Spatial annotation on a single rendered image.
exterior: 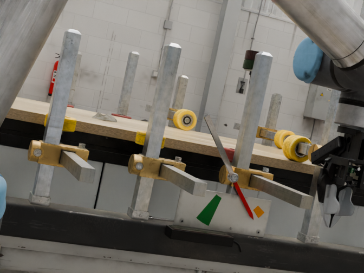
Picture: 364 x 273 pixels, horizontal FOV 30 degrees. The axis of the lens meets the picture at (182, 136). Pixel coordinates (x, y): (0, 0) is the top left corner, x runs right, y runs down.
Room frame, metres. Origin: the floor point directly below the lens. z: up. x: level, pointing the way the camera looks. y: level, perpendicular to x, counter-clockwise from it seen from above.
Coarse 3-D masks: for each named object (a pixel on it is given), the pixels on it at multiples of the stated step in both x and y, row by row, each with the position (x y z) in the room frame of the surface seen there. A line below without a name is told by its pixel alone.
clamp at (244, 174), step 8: (224, 168) 1.76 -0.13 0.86; (232, 168) 1.76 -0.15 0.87; (240, 168) 1.76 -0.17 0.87; (224, 176) 1.75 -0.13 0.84; (240, 176) 1.76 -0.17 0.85; (248, 176) 1.77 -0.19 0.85; (264, 176) 1.78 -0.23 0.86; (272, 176) 1.79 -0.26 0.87; (232, 184) 1.75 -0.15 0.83; (240, 184) 1.76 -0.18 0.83; (248, 184) 1.77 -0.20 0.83
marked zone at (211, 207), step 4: (216, 196) 1.74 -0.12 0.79; (212, 200) 1.74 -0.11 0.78; (216, 200) 1.74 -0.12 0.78; (208, 204) 1.73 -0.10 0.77; (212, 204) 1.74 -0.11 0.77; (216, 204) 1.74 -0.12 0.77; (204, 208) 1.73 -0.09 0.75; (208, 208) 1.73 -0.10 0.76; (212, 208) 1.74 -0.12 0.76; (216, 208) 1.74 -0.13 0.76; (200, 212) 1.73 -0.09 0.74; (204, 212) 1.73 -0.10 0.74; (208, 212) 1.73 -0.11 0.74; (212, 212) 1.74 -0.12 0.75; (200, 216) 1.73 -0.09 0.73; (204, 216) 1.73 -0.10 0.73; (208, 216) 1.74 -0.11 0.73; (212, 216) 1.74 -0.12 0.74; (200, 220) 1.73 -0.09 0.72; (204, 220) 1.73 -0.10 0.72; (208, 220) 1.74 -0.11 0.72; (208, 224) 1.74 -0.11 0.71
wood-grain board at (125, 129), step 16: (16, 112) 1.76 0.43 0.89; (32, 112) 1.78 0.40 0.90; (80, 112) 2.30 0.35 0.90; (80, 128) 1.82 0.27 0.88; (96, 128) 1.84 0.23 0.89; (112, 128) 1.85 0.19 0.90; (128, 128) 1.95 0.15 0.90; (144, 128) 2.13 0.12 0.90; (176, 128) 2.62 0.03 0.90; (176, 144) 1.92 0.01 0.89; (192, 144) 1.94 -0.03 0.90; (208, 144) 2.01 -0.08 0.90; (224, 144) 2.21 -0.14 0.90; (256, 144) 2.74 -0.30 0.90; (256, 160) 2.01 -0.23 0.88; (272, 160) 2.03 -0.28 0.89; (288, 160) 2.05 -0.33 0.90
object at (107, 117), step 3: (96, 114) 2.12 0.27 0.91; (99, 114) 2.12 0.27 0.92; (108, 114) 2.13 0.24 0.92; (93, 117) 2.11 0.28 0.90; (96, 117) 2.11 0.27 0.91; (99, 117) 2.11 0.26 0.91; (102, 117) 2.09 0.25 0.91; (105, 117) 2.09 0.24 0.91; (108, 117) 2.11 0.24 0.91; (111, 117) 2.12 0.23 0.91; (111, 120) 2.12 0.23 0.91; (114, 120) 2.13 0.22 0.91
